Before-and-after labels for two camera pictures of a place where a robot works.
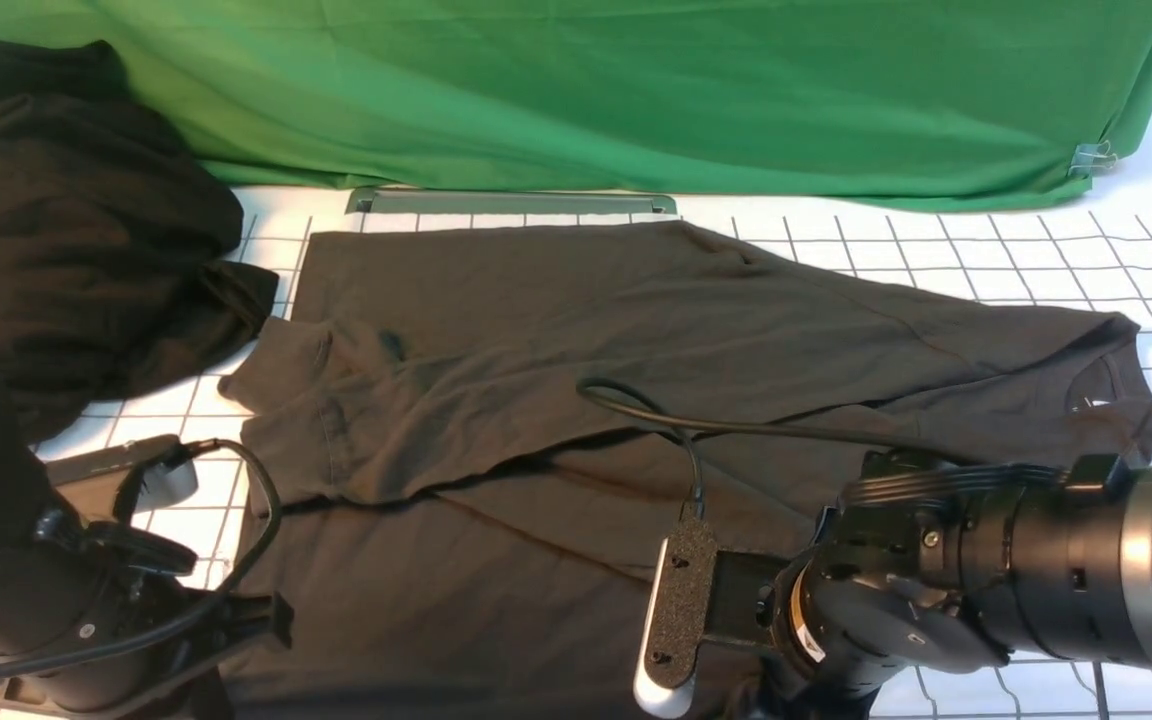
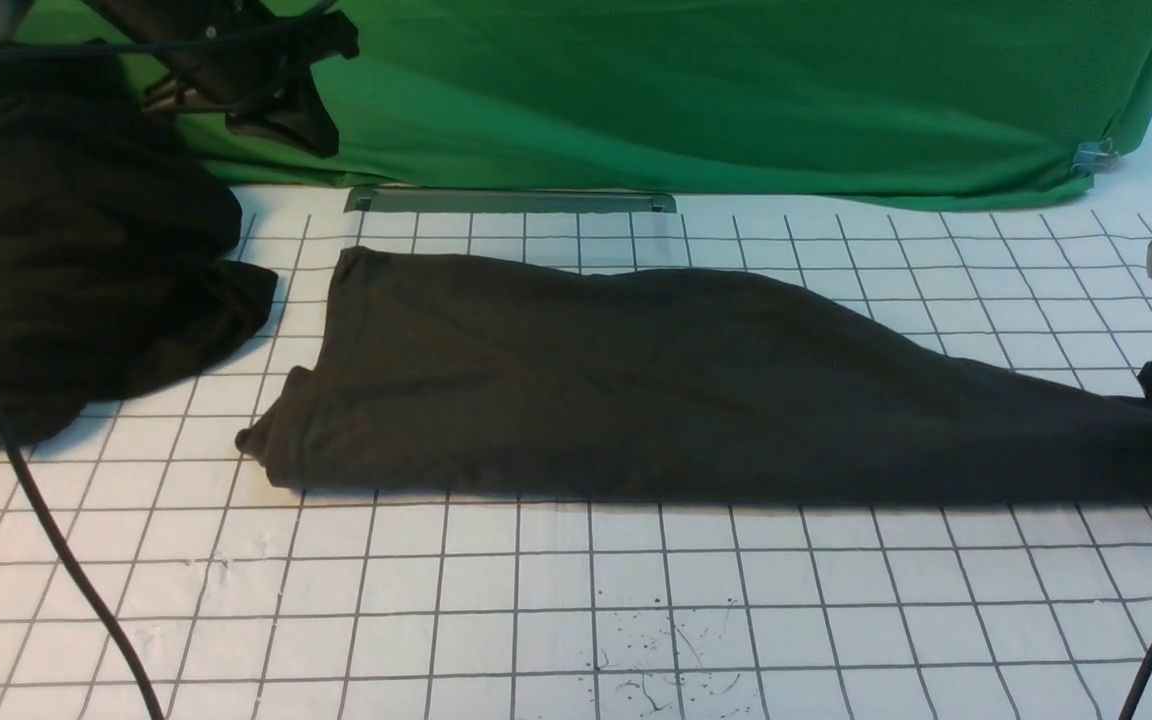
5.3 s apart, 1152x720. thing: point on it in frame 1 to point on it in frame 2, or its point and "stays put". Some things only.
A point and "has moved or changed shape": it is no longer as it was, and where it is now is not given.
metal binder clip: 1087,156 stays put
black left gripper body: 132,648 to 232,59
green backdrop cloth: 996,104 stays put
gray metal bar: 512,202 stays put
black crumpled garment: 82,234 stays put
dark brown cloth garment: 479,429 has moved or changed shape
